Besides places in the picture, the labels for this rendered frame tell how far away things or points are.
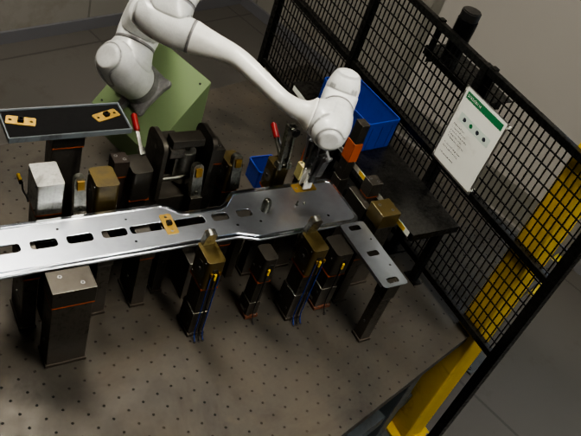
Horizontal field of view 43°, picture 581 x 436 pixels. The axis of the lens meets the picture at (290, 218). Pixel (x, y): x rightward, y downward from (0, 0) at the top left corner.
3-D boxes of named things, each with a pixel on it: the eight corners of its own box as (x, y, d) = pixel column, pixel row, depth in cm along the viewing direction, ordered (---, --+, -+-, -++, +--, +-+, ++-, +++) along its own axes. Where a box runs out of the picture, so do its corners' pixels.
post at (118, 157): (100, 253, 248) (114, 163, 223) (96, 242, 251) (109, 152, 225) (114, 251, 251) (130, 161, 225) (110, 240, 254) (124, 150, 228)
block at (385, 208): (348, 286, 270) (383, 216, 247) (337, 271, 275) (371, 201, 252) (366, 282, 274) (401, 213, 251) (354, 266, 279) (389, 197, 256)
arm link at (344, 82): (318, 99, 228) (312, 122, 218) (334, 57, 218) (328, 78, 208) (351, 111, 228) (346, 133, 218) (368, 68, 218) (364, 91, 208)
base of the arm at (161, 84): (107, 96, 290) (99, 90, 285) (146, 56, 289) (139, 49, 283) (132, 125, 283) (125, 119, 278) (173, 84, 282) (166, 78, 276)
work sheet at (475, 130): (468, 195, 255) (509, 125, 235) (430, 154, 268) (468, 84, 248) (472, 195, 256) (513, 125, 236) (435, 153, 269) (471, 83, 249)
